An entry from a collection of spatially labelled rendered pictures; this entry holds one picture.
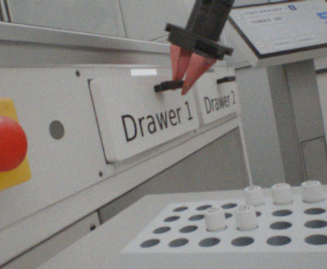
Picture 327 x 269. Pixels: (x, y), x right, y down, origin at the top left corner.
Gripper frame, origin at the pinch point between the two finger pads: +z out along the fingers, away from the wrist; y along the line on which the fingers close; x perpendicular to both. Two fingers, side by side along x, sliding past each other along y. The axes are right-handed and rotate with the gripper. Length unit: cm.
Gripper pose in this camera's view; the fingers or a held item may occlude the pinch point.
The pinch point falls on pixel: (180, 88)
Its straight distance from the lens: 56.0
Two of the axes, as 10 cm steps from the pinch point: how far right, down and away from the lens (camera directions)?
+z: -3.4, 8.7, 3.5
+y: -8.2, -4.6, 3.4
